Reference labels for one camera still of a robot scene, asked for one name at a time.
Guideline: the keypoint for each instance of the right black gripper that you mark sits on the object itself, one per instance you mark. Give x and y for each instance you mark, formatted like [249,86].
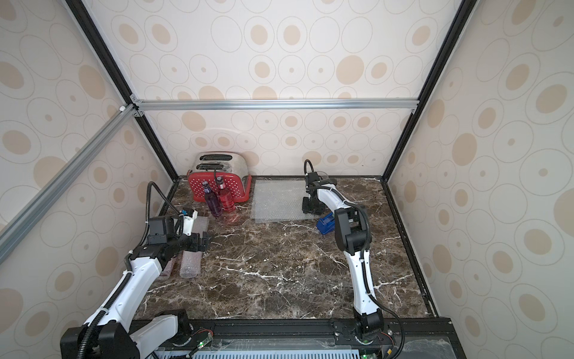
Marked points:
[312,205]

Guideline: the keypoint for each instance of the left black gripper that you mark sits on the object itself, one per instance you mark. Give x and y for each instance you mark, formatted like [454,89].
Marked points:
[199,241]

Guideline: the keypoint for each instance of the blue tape dispenser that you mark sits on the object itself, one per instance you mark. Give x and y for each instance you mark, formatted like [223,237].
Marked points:
[326,224]

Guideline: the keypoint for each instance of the purple drink bottle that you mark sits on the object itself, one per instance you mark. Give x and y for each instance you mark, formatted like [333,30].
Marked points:
[212,200]

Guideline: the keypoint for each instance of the single bubble wrap sheet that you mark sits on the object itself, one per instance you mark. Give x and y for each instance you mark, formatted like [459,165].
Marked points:
[167,271]

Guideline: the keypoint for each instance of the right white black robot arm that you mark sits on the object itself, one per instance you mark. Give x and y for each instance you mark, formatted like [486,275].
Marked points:
[353,237]

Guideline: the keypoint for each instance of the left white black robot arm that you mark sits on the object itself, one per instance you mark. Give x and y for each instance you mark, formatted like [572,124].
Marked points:
[130,287]

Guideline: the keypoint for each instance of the clear drinking glass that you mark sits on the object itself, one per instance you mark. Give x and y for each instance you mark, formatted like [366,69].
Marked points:
[323,175]

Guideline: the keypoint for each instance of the red drink bottle back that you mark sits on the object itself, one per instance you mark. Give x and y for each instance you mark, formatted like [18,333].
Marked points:
[225,196]

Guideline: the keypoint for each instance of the red perforated plastic basket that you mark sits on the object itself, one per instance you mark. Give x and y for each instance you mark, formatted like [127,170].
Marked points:
[240,187]

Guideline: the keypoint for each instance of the silver toaster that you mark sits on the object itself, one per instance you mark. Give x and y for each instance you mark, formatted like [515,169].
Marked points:
[226,162]

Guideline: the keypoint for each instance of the horizontal aluminium bar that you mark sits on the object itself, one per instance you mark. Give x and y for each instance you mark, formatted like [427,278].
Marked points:
[269,105]

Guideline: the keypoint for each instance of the left diagonal aluminium bar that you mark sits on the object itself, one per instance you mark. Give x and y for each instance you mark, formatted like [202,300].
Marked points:
[28,217]

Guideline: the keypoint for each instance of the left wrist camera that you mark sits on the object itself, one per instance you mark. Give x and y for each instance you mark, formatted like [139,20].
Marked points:
[188,218]

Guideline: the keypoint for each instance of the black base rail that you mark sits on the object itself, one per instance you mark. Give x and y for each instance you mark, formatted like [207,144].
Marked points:
[339,332]

